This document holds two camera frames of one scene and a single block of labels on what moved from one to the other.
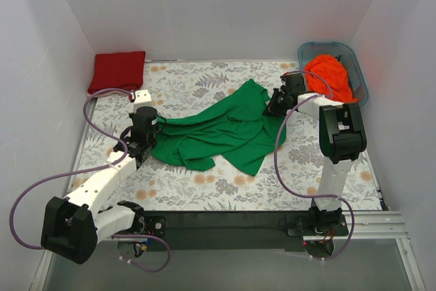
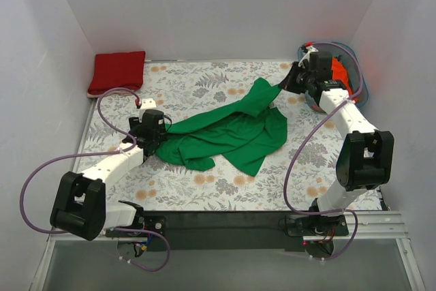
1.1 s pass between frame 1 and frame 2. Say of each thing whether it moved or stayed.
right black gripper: moved
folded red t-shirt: stayed
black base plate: stayed
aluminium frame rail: stayed
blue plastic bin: stayed
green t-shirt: moved
